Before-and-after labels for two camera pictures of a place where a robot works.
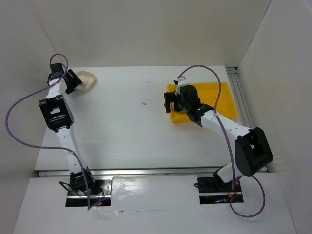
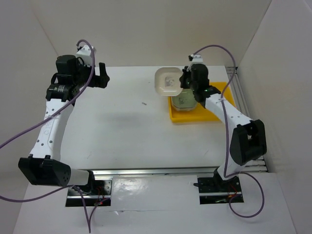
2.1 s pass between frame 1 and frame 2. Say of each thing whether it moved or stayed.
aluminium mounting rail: stayed
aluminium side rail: stayed
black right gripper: moved
